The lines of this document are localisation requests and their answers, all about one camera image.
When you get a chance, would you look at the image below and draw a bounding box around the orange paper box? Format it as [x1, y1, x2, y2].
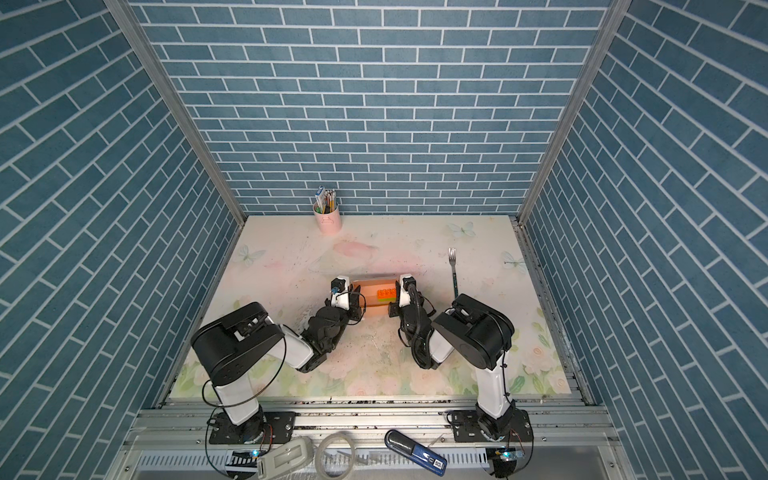
[352, 275, 399, 309]

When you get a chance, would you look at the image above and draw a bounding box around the orange toy brick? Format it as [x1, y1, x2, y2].
[376, 288, 397, 303]

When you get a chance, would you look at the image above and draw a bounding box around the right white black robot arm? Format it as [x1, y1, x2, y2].
[389, 294, 515, 421]

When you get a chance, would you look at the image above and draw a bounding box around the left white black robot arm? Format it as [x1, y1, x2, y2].
[191, 287, 365, 427]

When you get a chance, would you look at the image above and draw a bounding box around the pink metal pen cup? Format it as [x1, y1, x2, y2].
[313, 203, 342, 235]

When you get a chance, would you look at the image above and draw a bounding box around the grey handheld device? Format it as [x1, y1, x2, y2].
[257, 437, 314, 480]

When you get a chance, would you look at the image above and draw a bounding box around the blue handheld device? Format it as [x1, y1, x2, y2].
[384, 429, 448, 477]

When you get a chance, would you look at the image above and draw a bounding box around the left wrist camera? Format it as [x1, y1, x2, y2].
[330, 276, 351, 311]

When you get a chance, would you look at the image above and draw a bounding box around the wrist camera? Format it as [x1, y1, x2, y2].
[398, 274, 418, 308]
[330, 276, 351, 311]

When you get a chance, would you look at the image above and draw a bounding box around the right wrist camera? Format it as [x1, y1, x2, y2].
[398, 274, 418, 308]

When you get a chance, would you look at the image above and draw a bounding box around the fork with teal handle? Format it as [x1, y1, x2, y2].
[448, 247, 459, 298]

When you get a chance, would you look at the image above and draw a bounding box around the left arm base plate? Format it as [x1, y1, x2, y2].
[208, 411, 296, 445]

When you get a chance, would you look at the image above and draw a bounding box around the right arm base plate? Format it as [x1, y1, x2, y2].
[446, 406, 534, 443]

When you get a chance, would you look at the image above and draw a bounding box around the coiled grey cable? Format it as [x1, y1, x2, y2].
[314, 431, 358, 480]

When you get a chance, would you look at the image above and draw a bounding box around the aluminium frame rail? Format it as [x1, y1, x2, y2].
[125, 399, 620, 450]

